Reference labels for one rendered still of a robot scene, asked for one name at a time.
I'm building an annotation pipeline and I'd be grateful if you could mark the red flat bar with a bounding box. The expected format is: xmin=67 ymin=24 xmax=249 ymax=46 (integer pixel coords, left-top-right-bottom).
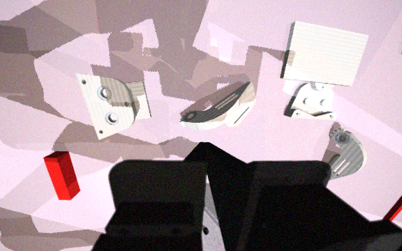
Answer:
xmin=383 ymin=196 xmax=402 ymax=221

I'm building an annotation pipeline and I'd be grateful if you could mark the red rectangular block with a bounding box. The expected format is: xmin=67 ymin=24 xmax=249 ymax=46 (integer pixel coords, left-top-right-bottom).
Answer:
xmin=43 ymin=151 xmax=81 ymax=200

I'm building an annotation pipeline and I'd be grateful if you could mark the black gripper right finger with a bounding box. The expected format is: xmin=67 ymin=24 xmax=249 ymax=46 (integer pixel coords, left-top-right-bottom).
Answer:
xmin=205 ymin=142 xmax=332 ymax=251

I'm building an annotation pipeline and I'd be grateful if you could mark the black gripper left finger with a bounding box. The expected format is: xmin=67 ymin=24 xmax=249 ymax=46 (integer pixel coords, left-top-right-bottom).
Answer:
xmin=108 ymin=142 xmax=208 ymax=232

